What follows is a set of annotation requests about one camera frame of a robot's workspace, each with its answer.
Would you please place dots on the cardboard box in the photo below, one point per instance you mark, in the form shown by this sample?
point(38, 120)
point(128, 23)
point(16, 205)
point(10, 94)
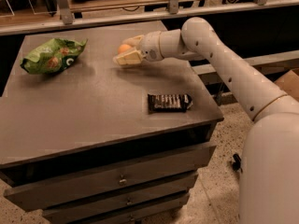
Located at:
point(289, 82)

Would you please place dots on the metal railing frame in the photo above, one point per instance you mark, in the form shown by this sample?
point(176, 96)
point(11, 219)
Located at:
point(71, 14)

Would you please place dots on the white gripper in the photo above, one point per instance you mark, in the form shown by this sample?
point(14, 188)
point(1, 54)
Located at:
point(150, 47)

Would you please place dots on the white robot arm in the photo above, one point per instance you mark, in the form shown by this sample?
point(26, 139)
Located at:
point(269, 177)

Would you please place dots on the orange fruit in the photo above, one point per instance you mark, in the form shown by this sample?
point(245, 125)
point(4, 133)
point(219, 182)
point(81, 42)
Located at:
point(122, 48)

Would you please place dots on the green chip bag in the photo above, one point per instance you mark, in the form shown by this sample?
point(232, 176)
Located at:
point(54, 56)

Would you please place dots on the chocolate rxbar wrapper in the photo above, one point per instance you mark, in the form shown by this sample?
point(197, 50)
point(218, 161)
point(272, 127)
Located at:
point(169, 102)

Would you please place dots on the grey drawer cabinet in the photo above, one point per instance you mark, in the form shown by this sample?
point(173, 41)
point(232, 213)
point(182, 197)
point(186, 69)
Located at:
point(83, 147)

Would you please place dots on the black metal bar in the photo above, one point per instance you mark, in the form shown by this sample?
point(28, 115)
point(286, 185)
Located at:
point(236, 165)

